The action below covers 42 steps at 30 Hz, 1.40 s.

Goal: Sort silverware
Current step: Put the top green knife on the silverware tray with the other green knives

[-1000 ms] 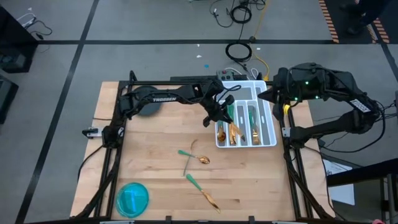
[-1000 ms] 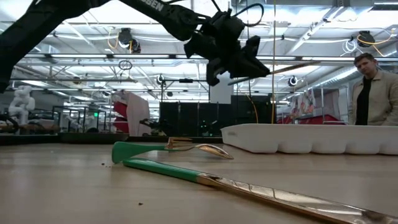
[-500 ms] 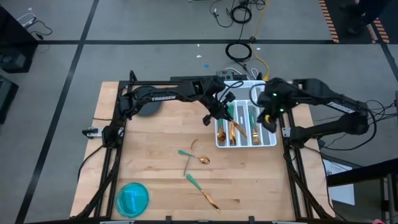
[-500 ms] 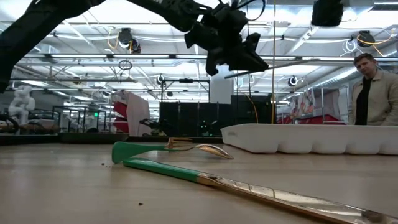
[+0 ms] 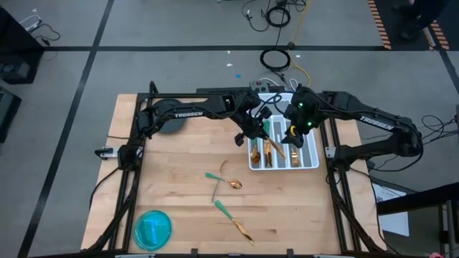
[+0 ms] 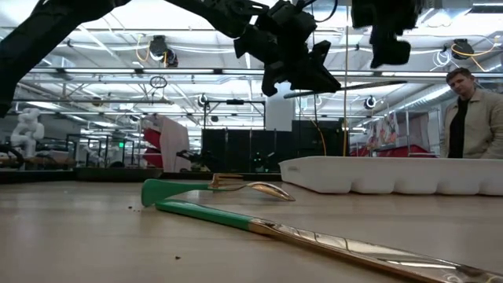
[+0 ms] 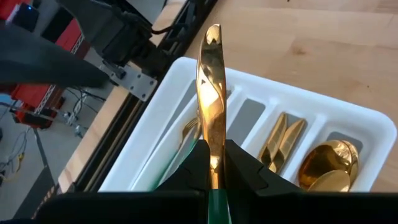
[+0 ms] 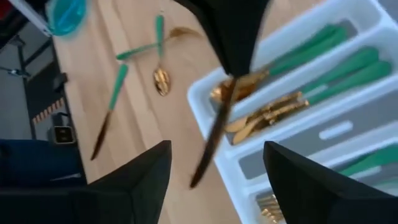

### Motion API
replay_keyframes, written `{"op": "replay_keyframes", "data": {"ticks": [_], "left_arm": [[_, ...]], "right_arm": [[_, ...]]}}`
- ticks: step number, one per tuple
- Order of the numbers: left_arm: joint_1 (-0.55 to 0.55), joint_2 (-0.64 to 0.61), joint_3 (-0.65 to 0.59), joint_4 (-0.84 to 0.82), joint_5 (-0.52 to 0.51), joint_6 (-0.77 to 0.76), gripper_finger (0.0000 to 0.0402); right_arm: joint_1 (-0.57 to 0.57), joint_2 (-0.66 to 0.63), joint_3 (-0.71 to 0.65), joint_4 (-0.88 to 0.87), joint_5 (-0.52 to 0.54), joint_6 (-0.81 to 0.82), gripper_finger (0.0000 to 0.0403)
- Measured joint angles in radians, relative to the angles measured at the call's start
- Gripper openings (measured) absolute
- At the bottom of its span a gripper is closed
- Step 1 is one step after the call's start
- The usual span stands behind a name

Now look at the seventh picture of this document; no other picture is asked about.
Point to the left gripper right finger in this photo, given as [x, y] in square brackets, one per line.
[242, 177]

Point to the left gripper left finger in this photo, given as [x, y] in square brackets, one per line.
[192, 177]

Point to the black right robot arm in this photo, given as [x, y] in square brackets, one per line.
[124, 34]

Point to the white plastic cutlery organizer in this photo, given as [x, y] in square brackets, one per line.
[280, 90]

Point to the red tool cabinet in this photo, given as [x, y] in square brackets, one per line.
[71, 34]

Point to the black aluminium table frame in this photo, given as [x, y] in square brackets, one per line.
[118, 124]

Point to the silver mounting bracket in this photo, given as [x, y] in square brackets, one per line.
[136, 82]

